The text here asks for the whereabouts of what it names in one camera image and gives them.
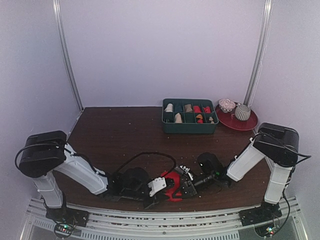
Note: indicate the red patterned bowl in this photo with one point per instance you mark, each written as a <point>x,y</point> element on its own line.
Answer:
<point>226,105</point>

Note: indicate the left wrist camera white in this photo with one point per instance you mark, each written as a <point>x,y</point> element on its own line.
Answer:
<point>156,185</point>

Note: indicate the aluminium front rail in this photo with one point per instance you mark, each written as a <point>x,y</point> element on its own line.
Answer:
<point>107,224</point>

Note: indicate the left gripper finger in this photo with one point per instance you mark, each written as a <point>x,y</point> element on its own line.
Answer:
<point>170,185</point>
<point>149,202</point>

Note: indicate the right aluminium frame post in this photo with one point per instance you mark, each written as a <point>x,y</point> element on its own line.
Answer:
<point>261,47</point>

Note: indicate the beige rolled sock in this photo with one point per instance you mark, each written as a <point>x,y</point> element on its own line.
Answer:
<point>169,108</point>

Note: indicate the red sock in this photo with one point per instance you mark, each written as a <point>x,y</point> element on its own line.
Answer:
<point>197,109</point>
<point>176,177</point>

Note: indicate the striped ceramic cup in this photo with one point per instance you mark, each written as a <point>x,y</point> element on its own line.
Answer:
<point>242,112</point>

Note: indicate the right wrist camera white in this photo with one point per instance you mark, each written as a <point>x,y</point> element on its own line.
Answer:
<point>184,171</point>

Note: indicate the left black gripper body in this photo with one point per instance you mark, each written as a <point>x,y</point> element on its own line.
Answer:
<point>129,194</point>

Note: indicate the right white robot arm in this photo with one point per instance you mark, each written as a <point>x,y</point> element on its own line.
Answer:
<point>278,145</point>

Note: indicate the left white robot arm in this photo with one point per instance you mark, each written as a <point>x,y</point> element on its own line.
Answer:
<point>50,152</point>

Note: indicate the black argyle sock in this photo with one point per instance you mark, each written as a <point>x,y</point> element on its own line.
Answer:
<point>199,118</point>

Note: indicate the red rolled sock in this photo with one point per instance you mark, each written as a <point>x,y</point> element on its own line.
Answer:
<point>197,109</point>

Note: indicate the green divided organizer box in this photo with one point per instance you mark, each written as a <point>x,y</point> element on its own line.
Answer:
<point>183,119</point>

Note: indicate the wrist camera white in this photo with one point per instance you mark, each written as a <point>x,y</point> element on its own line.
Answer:
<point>156,185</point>
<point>184,171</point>

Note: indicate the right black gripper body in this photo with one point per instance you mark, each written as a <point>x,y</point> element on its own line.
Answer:
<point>189,184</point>

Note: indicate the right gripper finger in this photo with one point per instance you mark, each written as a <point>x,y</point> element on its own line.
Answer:
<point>189,189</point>
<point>182,192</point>

